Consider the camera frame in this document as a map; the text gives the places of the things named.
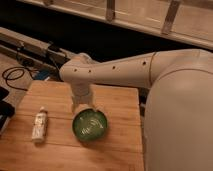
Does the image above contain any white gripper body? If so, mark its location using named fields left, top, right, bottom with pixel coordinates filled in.
left=71, top=83, right=95, bottom=114

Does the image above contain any small white plastic bottle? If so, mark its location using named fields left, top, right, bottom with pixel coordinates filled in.
left=31, top=107, right=48, bottom=143

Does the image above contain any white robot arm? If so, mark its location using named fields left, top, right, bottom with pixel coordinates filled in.
left=60, top=49, right=213, bottom=171

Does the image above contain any green ceramic bowl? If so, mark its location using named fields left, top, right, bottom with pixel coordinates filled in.
left=72, top=108, right=108, bottom=142

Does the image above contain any blue object on floor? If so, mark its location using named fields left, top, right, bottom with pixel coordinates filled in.
left=34, top=70, right=50, bottom=80

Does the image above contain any black power adapter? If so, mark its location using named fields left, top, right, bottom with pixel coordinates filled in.
left=47, top=43, right=62, bottom=54

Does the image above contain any black object at left edge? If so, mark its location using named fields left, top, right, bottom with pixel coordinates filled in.
left=0, top=86, right=15, bottom=135

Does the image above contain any black coiled cable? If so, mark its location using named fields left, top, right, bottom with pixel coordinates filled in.
left=1, top=66, right=34, bottom=92

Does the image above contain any metal floor rail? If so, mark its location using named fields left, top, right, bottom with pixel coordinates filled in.
left=0, top=27, right=75, bottom=65

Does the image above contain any white window frame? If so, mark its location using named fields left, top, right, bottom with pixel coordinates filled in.
left=18, top=0, right=213, bottom=50

